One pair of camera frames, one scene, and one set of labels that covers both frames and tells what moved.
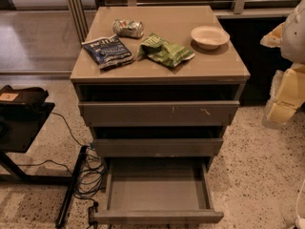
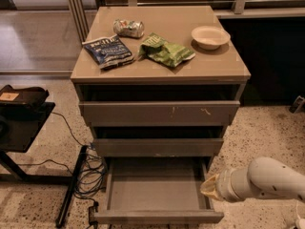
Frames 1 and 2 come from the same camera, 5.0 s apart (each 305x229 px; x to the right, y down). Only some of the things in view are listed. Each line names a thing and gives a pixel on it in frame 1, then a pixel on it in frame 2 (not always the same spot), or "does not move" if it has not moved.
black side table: [19, 126] does not move
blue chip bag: [108, 52] does not move
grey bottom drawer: [157, 190] does not move
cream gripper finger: [274, 38] → [209, 188]
